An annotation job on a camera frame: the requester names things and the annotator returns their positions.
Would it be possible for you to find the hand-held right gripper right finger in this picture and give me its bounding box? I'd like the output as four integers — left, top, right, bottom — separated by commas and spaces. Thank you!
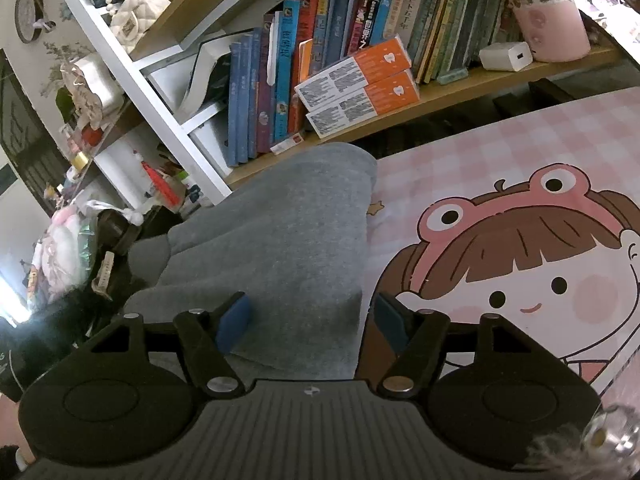
375, 292, 551, 400

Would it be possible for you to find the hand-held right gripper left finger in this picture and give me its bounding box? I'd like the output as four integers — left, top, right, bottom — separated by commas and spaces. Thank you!
80, 292, 252, 398

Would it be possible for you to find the grey sweater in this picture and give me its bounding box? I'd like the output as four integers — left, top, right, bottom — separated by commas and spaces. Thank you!
122, 142, 378, 386

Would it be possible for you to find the pink cartoon desk mat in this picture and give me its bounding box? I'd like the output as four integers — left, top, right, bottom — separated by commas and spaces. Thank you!
357, 87, 640, 396

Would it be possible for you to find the pink plush in clear bag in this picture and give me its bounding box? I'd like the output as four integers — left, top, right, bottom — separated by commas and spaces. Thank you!
42, 200, 101, 291

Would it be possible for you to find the grey fur pompom charm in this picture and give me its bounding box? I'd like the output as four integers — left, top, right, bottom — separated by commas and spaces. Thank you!
525, 402, 640, 480

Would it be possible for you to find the white and wood bookshelf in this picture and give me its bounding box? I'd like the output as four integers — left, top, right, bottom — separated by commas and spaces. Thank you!
57, 0, 626, 206

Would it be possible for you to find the row of blue spined books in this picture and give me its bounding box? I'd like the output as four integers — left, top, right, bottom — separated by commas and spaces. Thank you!
227, 0, 526, 168

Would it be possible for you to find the open book with black cover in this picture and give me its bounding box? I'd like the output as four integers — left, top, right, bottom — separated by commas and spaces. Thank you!
177, 30, 232, 116

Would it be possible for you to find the white ceramic ornament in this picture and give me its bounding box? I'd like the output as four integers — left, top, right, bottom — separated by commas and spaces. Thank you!
60, 55, 125, 126

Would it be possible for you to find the white charger plug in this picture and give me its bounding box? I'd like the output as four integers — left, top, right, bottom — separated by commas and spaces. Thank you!
479, 41, 533, 72

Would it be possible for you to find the white quilted pearl handbag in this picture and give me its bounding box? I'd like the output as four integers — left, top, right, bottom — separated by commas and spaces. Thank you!
106, 0, 172, 53

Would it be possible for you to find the pink printed cylinder container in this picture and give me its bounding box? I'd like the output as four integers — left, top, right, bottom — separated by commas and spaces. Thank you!
487, 0, 592, 63

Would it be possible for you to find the black smartphone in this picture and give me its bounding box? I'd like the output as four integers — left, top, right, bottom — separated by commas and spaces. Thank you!
570, 0, 640, 56

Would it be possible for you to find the round wall clock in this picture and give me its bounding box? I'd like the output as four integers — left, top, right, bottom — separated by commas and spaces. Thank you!
14, 0, 46, 43

